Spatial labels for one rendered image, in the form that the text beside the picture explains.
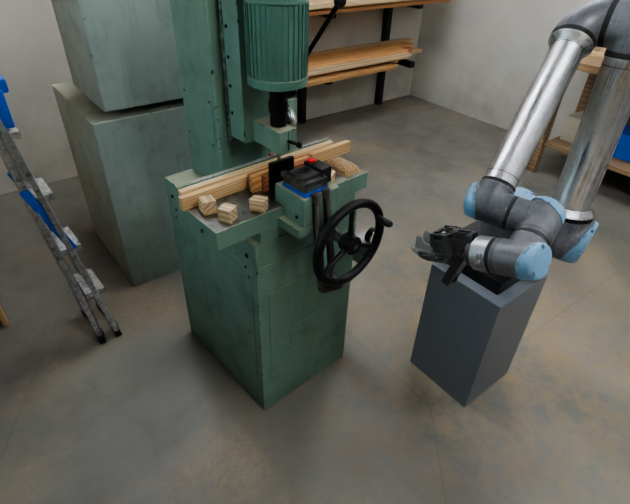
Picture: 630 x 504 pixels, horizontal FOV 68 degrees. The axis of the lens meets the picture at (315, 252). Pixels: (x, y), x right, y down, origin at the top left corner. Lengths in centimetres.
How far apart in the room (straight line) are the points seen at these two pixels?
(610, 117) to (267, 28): 94
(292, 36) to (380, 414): 140
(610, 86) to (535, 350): 131
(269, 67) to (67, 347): 158
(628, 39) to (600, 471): 145
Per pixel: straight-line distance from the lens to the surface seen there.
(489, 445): 202
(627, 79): 151
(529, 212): 124
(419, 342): 206
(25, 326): 259
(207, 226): 132
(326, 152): 167
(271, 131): 147
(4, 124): 184
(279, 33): 134
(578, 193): 159
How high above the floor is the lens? 160
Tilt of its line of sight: 36 degrees down
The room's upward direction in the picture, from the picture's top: 2 degrees clockwise
